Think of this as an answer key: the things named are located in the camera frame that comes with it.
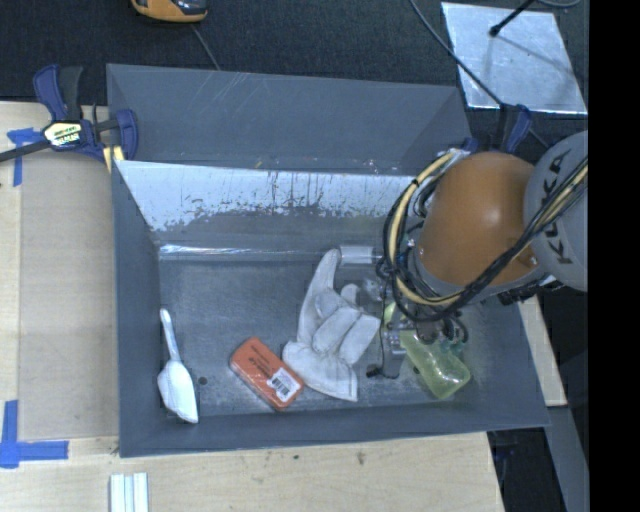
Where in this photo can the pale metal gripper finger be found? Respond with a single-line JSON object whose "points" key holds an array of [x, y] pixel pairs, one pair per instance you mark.
{"points": [[371, 289], [395, 351]]}

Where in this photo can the clear plastic cup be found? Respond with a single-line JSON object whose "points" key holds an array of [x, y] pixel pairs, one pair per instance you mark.
{"points": [[357, 254]]}

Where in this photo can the yellow-green clear plastic bottle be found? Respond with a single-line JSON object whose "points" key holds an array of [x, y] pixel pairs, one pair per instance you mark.
{"points": [[440, 370]]}

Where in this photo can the white work glove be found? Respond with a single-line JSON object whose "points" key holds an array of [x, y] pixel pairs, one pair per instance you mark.
{"points": [[330, 335]]}

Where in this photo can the grey metal bin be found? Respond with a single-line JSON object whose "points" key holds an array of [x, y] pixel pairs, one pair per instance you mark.
{"points": [[240, 300]]}

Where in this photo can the orange box with barcode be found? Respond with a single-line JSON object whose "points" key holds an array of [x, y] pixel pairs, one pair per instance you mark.
{"points": [[265, 372]]}

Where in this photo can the white plastic scoop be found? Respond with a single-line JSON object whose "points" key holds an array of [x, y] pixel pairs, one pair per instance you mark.
{"points": [[178, 387]]}

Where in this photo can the pale wood flat board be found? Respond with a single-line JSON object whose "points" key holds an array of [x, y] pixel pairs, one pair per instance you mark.
{"points": [[65, 300]]}

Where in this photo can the black cylinder on white bracket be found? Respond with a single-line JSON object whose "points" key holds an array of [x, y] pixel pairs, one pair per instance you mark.
{"points": [[514, 296]]}

